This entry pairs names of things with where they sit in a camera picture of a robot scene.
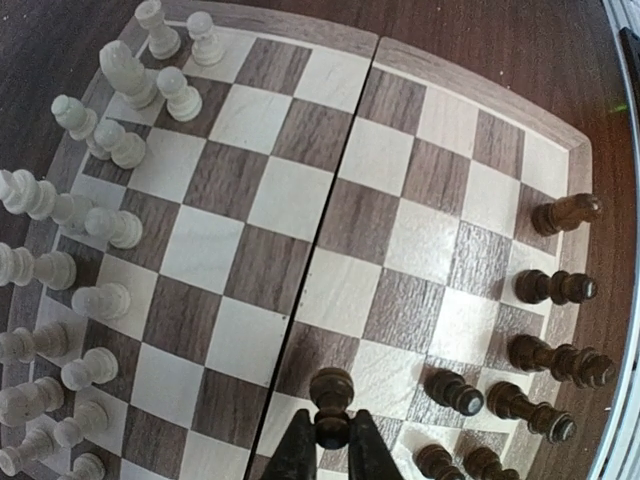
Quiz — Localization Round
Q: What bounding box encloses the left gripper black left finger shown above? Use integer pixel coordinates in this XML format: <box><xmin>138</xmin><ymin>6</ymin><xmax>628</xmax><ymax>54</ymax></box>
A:
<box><xmin>262</xmin><ymin>409</ymin><xmax>317</xmax><ymax>480</ymax></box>

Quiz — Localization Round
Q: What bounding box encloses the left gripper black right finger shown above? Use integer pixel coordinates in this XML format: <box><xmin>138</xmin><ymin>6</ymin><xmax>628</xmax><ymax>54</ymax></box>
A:
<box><xmin>348</xmin><ymin>410</ymin><xmax>403</xmax><ymax>480</ymax></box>

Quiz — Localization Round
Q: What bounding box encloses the black pawn file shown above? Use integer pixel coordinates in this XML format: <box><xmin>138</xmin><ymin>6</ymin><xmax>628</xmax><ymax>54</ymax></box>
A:
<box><xmin>309</xmin><ymin>367</ymin><xmax>354</xmax><ymax>450</ymax></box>
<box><xmin>425</xmin><ymin>369</ymin><xmax>484</xmax><ymax>416</ymax></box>
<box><xmin>415</xmin><ymin>444</ymin><xmax>465</xmax><ymax>480</ymax></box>

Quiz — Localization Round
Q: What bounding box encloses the black chess piece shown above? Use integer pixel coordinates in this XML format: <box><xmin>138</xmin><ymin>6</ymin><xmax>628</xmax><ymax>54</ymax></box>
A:
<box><xmin>463</xmin><ymin>447</ymin><xmax>520</xmax><ymax>480</ymax></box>
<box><xmin>507</xmin><ymin>334</ymin><xmax>617</xmax><ymax>389</ymax></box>
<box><xmin>531</xmin><ymin>193</ymin><xmax>603</xmax><ymax>236</ymax></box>
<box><xmin>487</xmin><ymin>381</ymin><xmax>577</xmax><ymax>444</ymax></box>

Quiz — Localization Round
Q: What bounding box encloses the wooden chess board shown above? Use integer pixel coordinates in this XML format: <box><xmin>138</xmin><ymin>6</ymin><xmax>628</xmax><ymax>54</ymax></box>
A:
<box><xmin>1</xmin><ymin>1</ymin><xmax>592</xmax><ymax>479</ymax></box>

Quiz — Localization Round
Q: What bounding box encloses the aluminium front rail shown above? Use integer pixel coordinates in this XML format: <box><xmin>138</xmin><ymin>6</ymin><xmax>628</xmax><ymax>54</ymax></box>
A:
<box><xmin>589</xmin><ymin>0</ymin><xmax>640</xmax><ymax>480</ymax></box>

